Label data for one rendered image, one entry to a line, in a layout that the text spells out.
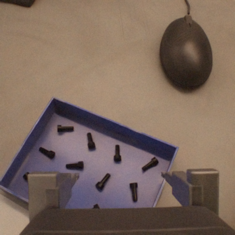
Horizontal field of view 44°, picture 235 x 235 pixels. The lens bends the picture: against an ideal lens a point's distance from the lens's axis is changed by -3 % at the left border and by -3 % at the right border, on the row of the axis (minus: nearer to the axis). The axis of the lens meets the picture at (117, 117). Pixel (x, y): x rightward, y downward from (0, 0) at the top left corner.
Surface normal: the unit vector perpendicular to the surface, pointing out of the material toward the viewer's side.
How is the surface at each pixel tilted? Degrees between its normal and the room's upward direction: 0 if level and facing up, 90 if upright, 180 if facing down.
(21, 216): 0
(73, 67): 0
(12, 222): 0
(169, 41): 52
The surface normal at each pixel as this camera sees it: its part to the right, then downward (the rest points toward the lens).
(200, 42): 0.36, -0.41
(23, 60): 0.01, -0.48
